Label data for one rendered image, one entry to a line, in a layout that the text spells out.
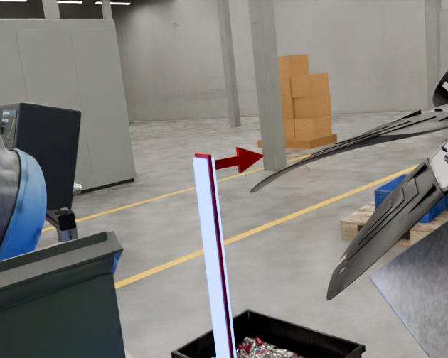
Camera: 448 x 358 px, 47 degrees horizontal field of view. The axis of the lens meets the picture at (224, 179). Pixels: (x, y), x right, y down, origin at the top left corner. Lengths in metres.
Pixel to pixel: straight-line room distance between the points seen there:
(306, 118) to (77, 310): 8.83
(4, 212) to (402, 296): 0.43
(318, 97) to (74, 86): 4.13
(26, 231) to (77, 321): 0.22
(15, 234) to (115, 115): 6.91
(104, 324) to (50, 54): 6.76
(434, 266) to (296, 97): 8.51
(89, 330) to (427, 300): 0.45
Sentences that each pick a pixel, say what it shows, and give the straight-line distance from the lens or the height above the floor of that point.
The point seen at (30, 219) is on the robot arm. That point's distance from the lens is 0.46.
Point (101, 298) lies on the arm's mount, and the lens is 0.25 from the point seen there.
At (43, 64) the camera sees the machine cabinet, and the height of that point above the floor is 1.70.
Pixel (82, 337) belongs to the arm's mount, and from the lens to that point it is 0.25.
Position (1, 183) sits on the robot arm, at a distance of 0.46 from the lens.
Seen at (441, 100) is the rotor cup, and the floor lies 1.20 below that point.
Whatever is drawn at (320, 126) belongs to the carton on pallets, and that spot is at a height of 0.33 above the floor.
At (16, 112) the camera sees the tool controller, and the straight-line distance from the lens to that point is 1.00.
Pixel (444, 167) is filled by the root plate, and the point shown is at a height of 1.10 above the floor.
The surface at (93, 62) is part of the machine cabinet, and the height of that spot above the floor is 1.70.
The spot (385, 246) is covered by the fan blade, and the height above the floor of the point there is 1.00.
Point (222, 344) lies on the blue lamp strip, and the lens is 0.49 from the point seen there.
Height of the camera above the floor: 1.25
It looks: 10 degrees down
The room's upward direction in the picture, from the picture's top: 6 degrees counter-clockwise
